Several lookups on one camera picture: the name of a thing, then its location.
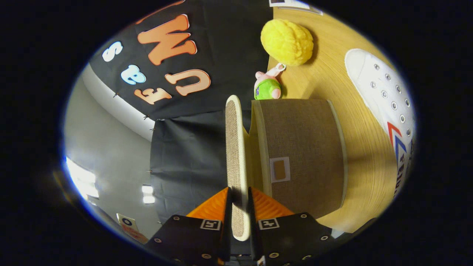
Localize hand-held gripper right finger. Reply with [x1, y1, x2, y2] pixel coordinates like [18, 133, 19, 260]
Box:
[248, 187, 334, 266]

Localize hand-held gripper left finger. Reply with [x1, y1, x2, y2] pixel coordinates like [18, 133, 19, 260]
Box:
[144, 187, 232, 266]

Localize beige fabric storage box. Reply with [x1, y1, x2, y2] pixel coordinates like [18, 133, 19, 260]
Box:
[225, 95, 348, 241]

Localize white shoe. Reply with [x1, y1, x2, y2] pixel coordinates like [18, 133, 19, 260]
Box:
[345, 49, 416, 197]

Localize small ceiling light panel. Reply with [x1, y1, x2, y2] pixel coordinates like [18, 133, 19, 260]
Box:
[142, 185, 156, 204]

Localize pink plush toy green shorts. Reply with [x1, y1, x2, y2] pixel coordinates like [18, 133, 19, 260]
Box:
[254, 64, 287, 100]

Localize large ceiling light panel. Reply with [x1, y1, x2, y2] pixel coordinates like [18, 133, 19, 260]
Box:
[66, 157, 99, 201]

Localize yellow plush bun toy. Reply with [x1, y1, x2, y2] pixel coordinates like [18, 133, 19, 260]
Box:
[261, 18, 314, 67]

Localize white book with portrait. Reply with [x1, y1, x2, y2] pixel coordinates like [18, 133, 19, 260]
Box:
[269, 0, 324, 15]

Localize white and orange wall sign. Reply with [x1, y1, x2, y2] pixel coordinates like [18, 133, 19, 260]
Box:
[116, 213, 148, 244]

